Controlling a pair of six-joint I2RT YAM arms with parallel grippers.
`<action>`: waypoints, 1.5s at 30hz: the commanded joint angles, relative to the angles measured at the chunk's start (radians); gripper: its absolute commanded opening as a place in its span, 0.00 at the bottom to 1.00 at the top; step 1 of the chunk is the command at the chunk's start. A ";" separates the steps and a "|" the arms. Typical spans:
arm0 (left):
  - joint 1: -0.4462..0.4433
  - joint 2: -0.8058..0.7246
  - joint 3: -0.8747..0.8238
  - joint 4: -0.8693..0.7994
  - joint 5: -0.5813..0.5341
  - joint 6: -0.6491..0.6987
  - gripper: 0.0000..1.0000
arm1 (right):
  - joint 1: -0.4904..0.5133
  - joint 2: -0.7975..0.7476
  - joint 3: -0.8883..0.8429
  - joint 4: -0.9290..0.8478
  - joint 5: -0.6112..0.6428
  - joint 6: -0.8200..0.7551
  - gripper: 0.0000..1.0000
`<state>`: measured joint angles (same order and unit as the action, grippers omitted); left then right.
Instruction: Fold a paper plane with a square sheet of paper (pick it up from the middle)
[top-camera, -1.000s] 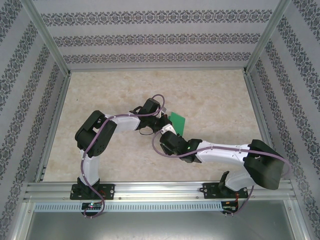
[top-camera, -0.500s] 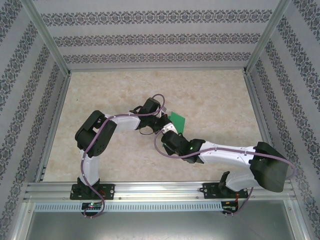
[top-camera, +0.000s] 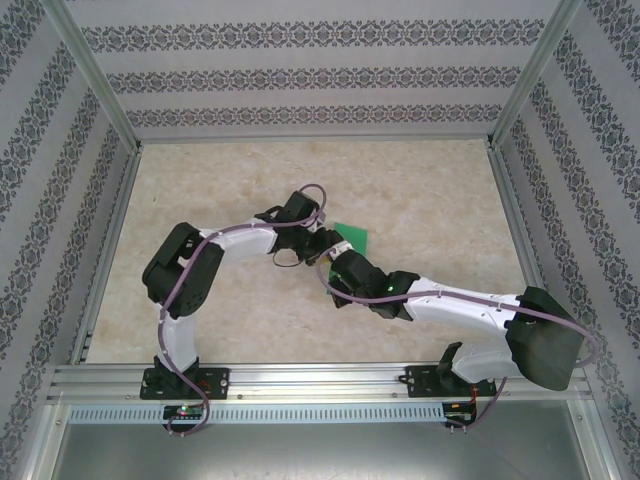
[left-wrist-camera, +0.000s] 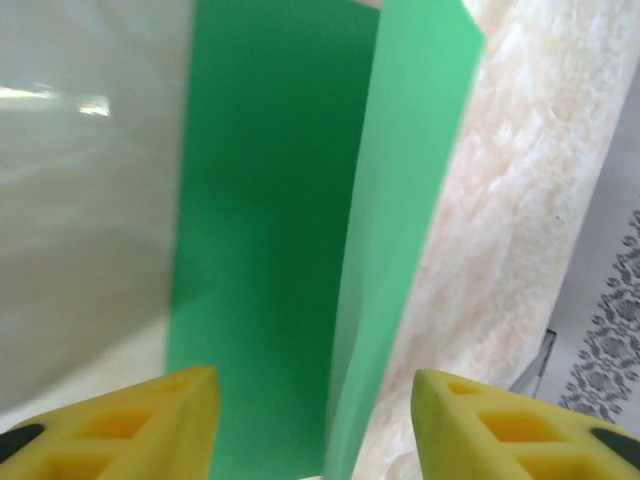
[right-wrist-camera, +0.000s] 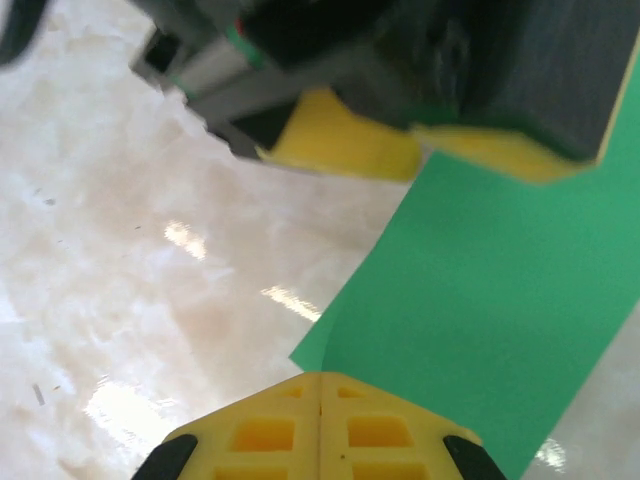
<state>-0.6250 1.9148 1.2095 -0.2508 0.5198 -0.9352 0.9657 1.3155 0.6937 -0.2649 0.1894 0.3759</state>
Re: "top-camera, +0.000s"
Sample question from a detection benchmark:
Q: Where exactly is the green paper sheet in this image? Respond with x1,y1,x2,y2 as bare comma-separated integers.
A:
325,221,372,297

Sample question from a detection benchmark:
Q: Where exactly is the grey metal shelf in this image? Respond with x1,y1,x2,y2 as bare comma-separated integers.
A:
19,399,621,480

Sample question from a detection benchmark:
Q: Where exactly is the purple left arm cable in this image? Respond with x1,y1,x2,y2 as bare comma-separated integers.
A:
156,183,331,440

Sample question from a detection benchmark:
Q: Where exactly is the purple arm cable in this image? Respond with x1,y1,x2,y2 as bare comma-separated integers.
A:
156,183,331,440
317,249,600,435

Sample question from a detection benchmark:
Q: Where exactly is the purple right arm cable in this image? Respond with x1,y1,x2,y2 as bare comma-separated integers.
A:
317,249,600,435

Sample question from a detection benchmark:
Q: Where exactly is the aluminium mounting rail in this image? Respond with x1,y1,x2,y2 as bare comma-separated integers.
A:
47,363,594,401

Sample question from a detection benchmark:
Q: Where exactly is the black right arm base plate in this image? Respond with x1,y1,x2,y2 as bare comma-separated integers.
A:
405,364,496,400

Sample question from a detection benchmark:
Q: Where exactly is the slotted grey cable duct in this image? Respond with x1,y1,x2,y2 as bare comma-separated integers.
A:
67,401,476,425

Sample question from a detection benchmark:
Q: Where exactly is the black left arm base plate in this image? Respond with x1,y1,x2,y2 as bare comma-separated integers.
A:
141,367,232,401

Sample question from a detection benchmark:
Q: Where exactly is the aluminium side rail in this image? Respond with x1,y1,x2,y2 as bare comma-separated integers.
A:
72,147,145,364
487,144,570,361

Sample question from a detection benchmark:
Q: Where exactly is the aluminium frame post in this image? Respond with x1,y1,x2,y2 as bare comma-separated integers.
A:
485,0,585,150
42,0,144,151

